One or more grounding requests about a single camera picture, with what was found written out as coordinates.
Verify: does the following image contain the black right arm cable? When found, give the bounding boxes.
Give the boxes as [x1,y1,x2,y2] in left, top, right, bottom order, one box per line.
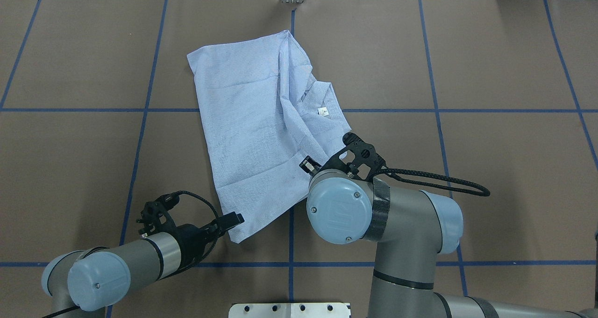
[374,168,491,197]

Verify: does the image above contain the light blue striped shirt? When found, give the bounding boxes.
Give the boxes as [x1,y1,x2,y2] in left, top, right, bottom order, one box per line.
[186,30,351,244]

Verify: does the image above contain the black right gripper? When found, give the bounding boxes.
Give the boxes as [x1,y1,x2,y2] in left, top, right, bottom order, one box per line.
[299,156,339,176]

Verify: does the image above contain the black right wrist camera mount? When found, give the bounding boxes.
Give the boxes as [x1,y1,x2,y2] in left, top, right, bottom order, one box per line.
[322,132,386,183]

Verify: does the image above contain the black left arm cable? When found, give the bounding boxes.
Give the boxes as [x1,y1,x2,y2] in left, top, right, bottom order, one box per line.
[173,191,222,272]

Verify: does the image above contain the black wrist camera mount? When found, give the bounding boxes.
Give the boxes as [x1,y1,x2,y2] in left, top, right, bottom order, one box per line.
[136,193,180,239]
[322,132,386,183]

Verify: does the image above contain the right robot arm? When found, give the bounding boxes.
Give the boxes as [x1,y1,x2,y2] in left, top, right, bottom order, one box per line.
[300,157,597,318]

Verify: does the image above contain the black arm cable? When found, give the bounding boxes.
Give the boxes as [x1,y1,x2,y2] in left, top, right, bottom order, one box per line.
[374,168,491,197]
[173,191,222,272]

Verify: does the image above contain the brown paper table cover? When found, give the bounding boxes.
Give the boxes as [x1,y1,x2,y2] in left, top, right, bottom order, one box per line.
[1,0,597,318]

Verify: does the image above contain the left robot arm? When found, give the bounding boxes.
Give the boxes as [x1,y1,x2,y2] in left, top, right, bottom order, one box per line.
[41,212,244,318]

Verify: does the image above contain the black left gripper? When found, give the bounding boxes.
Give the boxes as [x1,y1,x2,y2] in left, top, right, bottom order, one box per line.
[175,213,245,262]

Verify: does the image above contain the white camera pillar with base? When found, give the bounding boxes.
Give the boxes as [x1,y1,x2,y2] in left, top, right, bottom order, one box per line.
[228,302,352,318]

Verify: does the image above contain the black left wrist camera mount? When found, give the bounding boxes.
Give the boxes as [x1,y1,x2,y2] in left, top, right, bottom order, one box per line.
[136,193,180,239]

